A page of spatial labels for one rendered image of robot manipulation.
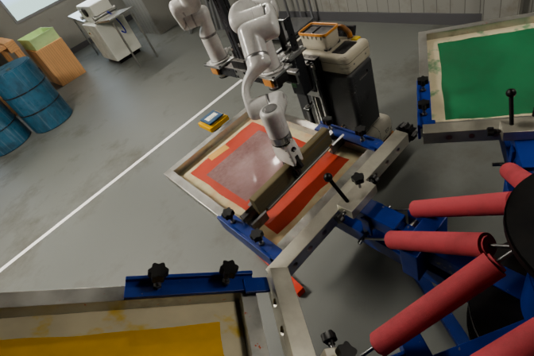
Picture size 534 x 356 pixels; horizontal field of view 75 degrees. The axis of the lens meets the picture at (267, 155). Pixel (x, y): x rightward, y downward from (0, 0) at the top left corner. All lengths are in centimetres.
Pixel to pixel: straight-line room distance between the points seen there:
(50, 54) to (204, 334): 696
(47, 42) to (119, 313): 688
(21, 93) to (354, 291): 499
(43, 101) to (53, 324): 512
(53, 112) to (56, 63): 180
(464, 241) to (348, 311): 135
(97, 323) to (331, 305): 146
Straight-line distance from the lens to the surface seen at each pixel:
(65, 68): 763
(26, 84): 584
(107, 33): 697
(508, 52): 190
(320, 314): 213
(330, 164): 140
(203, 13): 200
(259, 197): 121
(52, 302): 92
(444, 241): 87
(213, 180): 156
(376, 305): 211
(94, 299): 91
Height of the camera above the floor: 191
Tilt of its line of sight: 38 degrees down
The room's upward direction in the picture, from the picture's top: 24 degrees counter-clockwise
